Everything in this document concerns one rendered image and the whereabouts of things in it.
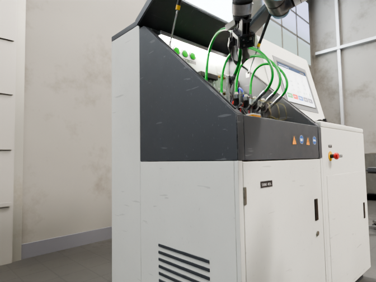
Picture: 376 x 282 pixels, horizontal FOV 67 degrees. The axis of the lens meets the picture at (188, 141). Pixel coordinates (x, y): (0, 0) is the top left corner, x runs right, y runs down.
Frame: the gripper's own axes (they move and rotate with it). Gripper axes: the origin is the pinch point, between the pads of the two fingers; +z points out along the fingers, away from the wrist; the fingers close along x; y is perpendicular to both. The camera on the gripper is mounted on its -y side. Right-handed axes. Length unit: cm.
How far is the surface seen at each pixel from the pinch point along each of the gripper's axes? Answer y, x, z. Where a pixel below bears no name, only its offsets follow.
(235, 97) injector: -3.6, 0.3, 20.8
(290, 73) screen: -46, 55, 41
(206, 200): 44, -30, 29
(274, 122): 26.8, 4.7, 15.3
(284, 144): 30.0, 8.6, 25.2
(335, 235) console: 46, 37, 85
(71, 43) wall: -184, -98, 44
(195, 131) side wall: 23.5, -26.7, 13.2
